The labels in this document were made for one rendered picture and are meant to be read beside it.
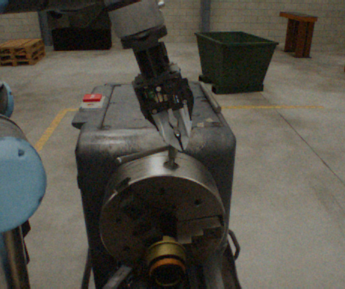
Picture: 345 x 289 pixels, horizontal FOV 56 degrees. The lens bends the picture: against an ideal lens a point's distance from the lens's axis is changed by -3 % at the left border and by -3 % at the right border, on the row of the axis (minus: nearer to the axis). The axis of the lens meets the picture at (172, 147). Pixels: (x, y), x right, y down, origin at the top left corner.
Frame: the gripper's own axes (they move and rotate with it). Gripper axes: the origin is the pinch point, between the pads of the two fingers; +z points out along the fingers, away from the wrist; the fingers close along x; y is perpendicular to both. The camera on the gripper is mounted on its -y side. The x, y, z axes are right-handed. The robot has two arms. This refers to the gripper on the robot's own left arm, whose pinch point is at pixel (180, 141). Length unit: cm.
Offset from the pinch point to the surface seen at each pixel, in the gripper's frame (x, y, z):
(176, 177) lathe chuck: -4.0, -10.5, 13.3
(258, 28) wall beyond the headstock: 295, -996, 191
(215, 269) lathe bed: -3, -17, 52
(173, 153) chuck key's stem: -3.1, -13.8, 9.1
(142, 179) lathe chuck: -11.3, -10.5, 11.3
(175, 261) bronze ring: -8.7, 3.1, 24.5
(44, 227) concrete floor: -124, -144, 104
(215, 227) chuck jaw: 1.1, -6.6, 27.2
